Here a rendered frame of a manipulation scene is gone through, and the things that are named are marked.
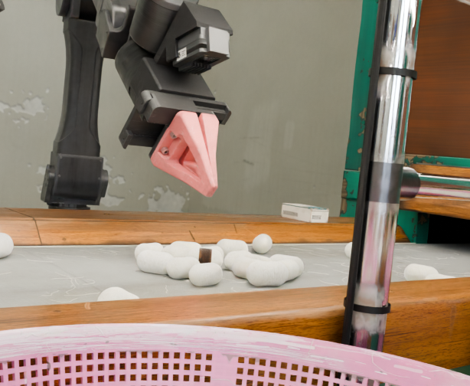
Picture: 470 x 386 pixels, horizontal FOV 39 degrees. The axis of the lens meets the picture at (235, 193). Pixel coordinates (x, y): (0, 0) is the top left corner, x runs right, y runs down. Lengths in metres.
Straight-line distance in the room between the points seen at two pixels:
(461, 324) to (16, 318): 0.31
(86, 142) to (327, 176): 1.43
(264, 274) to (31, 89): 2.21
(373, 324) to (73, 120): 0.70
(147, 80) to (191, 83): 0.05
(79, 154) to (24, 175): 1.70
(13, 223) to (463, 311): 0.42
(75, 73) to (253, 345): 0.75
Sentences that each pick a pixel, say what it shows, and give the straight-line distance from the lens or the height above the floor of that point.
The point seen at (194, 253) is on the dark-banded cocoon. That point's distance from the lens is 0.61.
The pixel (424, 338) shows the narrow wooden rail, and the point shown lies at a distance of 0.47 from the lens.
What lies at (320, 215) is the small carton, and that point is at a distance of 0.93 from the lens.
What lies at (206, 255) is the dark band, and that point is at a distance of 0.61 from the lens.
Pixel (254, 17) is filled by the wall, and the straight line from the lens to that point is 2.78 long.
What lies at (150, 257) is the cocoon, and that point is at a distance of 0.57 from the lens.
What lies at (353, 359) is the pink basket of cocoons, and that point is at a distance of 0.30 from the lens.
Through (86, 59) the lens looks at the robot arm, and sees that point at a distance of 1.00.
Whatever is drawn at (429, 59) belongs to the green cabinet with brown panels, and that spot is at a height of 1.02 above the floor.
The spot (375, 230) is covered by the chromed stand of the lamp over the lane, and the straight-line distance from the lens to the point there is 0.37.
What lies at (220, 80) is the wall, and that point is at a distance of 2.91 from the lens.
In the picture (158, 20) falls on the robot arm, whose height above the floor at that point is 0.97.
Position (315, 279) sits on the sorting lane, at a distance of 0.62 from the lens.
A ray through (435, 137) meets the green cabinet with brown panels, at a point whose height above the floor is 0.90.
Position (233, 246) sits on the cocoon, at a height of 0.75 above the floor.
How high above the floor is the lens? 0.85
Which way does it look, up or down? 3 degrees down
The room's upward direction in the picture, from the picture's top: 6 degrees clockwise
